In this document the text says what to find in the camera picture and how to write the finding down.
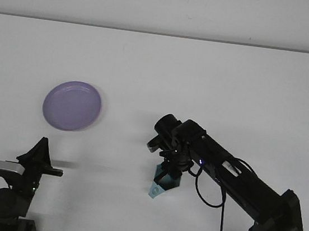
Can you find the pale purple round plate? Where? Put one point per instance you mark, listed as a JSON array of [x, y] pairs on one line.
[[71, 105]]

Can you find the pale blue hexagonal cup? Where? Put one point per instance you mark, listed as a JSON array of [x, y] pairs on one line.
[[171, 183]]

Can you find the arm grey camera box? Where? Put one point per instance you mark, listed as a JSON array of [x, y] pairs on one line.
[[153, 147], [7, 168]]

